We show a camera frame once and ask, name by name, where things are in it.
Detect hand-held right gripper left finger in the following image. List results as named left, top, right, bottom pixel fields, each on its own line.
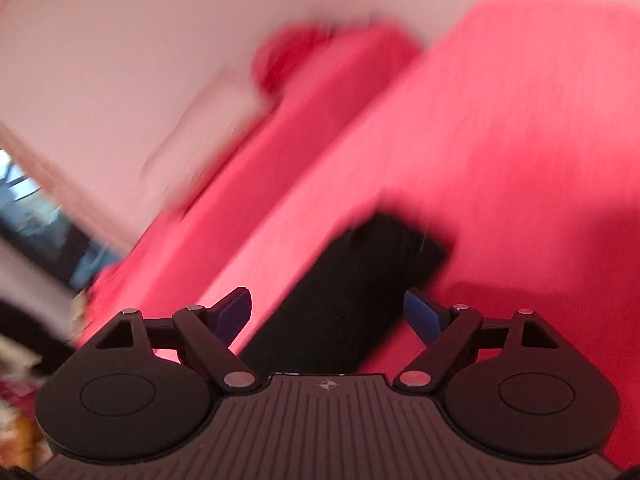
left=92, top=286, right=261, bottom=394

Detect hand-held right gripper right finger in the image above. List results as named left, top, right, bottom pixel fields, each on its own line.
left=394, top=288, right=559, bottom=395

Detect black pants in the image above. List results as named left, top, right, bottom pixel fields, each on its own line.
left=240, top=212, right=454, bottom=376

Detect pink pillow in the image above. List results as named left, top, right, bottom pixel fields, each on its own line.
left=141, top=66, right=275, bottom=213

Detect pink fleece blanket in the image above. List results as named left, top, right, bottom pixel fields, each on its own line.
left=200, top=0, right=640, bottom=476

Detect window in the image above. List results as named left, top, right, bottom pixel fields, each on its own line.
left=0, top=149, right=123, bottom=293

